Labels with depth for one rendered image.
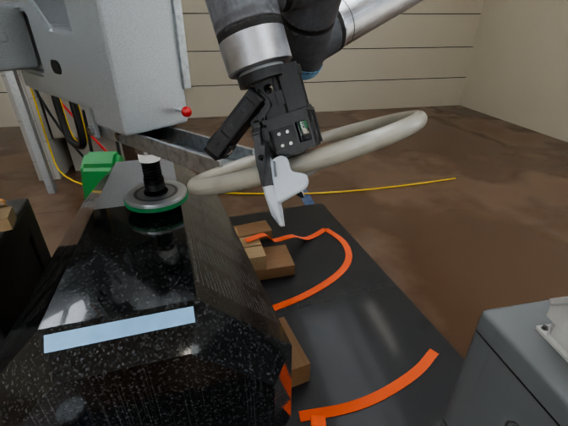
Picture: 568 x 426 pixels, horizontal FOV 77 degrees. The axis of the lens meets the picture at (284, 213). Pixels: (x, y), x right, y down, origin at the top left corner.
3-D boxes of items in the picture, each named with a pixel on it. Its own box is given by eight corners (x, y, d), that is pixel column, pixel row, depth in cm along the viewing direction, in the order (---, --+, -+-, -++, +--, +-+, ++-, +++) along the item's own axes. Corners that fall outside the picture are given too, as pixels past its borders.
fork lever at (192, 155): (86, 136, 125) (82, 122, 122) (137, 125, 137) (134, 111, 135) (209, 185, 84) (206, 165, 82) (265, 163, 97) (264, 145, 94)
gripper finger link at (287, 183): (310, 211, 42) (301, 144, 45) (264, 221, 44) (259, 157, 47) (317, 219, 45) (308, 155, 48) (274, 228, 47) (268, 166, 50)
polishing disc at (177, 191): (125, 187, 132) (125, 184, 132) (183, 179, 139) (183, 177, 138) (122, 213, 115) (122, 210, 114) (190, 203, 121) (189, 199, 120)
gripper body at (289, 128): (317, 152, 46) (291, 56, 43) (257, 169, 48) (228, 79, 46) (324, 144, 53) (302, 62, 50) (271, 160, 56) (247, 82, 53)
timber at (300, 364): (309, 380, 160) (310, 363, 154) (285, 390, 156) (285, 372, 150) (284, 333, 184) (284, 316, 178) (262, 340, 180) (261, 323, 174)
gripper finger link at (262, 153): (268, 179, 44) (262, 120, 47) (257, 182, 44) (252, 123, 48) (281, 193, 48) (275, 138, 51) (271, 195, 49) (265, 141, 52)
